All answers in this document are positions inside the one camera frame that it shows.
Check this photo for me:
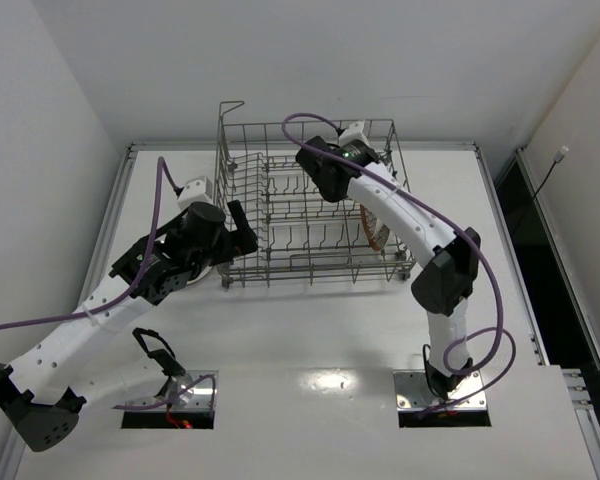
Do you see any white plate orange sunburst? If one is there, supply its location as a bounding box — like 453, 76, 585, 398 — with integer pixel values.
186, 261, 214, 287

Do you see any floral plate brown rim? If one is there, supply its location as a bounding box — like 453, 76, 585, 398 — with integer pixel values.
359, 205, 391, 251

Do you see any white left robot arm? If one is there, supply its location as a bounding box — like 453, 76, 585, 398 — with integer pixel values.
0, 200, 258, 452

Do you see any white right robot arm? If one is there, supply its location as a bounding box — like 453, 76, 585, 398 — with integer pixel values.
295, 136, 478, 400

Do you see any grey wire dish rack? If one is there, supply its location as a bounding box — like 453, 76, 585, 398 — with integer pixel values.
213, 101, 415, 288

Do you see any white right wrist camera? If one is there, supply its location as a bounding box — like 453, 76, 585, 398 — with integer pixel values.
338, 120, 369, 146

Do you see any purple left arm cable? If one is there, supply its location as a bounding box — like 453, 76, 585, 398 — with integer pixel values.
0, 156, 219, 411

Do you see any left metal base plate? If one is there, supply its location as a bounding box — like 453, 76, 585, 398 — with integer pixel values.
155, 370, 218, 415

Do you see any metal base plate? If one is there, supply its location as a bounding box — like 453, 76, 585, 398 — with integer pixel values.
155, 370, 218, 415
393, 370, 487, 413

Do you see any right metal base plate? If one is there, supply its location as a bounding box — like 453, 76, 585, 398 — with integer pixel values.
393, 370, 487, 413

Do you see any black wall cable white plug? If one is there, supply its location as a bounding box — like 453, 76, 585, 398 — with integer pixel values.
512, 145, 569, 236

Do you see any aluminium frame rail right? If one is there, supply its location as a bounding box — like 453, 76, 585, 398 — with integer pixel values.
514, 147, 600, 480

